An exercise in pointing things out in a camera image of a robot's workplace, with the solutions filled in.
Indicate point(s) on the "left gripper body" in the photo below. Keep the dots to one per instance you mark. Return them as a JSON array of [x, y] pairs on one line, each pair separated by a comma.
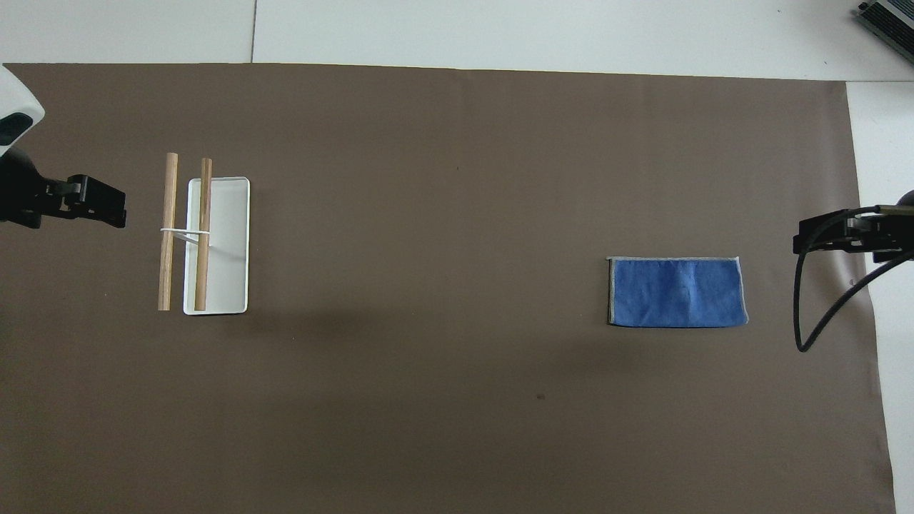
[[18, 189]]

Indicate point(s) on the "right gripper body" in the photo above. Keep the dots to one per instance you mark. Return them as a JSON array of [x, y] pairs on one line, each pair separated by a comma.
[[901, 232]]

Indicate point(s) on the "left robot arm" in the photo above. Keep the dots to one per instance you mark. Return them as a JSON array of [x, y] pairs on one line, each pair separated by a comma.
[[17, 93]]

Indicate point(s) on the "white towel rack wooden bars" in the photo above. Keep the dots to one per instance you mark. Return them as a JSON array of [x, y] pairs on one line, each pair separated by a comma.
[[223, 243]]

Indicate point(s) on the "blue folded towel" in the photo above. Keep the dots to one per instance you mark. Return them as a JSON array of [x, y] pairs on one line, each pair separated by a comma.
[[678, 293]]

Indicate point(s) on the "grey metal device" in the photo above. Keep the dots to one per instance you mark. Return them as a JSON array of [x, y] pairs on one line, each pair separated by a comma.
[[892, 20]]

